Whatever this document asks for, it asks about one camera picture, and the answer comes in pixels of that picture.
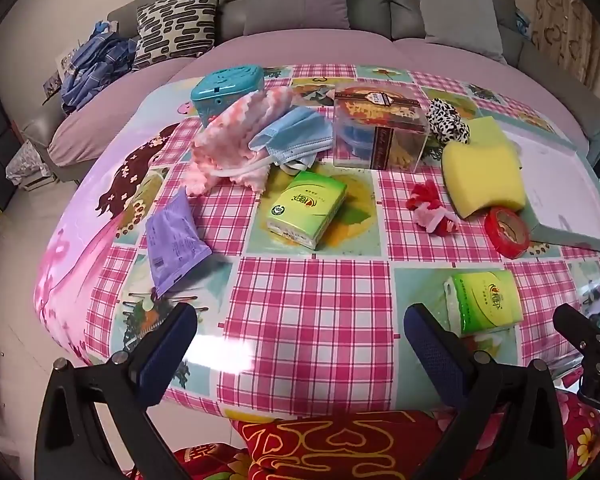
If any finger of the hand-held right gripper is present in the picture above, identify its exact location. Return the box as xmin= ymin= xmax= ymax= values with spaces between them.
xmin=553 ymin=304 xmax=600 ymax=356

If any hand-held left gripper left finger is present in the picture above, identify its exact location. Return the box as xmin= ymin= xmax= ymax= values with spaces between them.
xmin=34 ymin=303 xmax=198 ymax=480

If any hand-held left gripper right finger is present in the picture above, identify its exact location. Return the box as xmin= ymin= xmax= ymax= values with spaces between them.
xmin=404 ymin=303 xmax=568 ymax=480

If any green tissue packet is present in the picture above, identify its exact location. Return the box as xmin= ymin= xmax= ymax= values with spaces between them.
xmin=266 ymin=170 xmax=348 ymax=251
xmin=442 ymin=270 xmax=524 ymax=337

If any purple wipes packet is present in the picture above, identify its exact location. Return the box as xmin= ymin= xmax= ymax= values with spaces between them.
xmin=145 ymin=187 xmax=216 ymax=297

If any yellow sponge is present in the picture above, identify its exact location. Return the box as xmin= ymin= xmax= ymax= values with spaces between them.
xmin=441 ymin=116 xmax=527 ymax=220

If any pink fluffy cloth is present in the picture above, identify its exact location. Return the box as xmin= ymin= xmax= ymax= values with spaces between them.
xmin=190 ymin=87 xmax=301 ymax=195

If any black and white scrunchie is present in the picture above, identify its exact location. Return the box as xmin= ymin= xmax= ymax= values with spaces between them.
xmin=426 ymin=99 xmax=473 ymax=148

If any blue face mask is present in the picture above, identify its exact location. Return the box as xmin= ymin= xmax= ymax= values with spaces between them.
xmin=247 ymin=106 xmax=333 ymax=173

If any red tape roll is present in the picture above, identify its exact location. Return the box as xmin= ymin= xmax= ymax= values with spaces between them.
xmin=484 ymin=207 xmax=531 ymax=260

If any pink checked tablecloth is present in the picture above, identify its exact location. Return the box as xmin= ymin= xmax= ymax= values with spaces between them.
xmin=35 ymin=62 xmax=600 ymax=418

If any red floral cushion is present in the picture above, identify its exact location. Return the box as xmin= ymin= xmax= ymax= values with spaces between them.
xmin=172 ymin=407 xmax=600 ymax=480

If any clear box with brown label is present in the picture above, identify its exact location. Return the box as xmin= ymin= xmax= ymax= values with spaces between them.
xmin=331 ymin=85 xmax=433 ymax=173

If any teal plastic box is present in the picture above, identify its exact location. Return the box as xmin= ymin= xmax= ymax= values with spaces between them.
xmin=190 ymin=64 xmax=265 ymax=126

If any gold patterned curtain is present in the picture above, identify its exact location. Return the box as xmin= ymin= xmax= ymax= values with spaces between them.
xmin=530 ymin=0 xmax=600 ymax=91

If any blue checked clothes pile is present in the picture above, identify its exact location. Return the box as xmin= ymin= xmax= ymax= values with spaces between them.
xmin=60 ymin=21 xmax=141 ymax=113

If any grey sofa with pink cover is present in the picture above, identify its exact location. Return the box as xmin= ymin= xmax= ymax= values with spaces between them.
xmin=22 ymin=0 xmax=600 ymax=186

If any light grey pillow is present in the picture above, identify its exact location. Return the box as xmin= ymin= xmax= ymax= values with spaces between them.
xmin=410 ymin=0 xmax=508 ymax=65

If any black patterned cream pillow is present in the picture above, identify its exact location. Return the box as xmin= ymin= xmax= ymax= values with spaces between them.
xmin=132 ymin=0 xmax=221 ymax=70

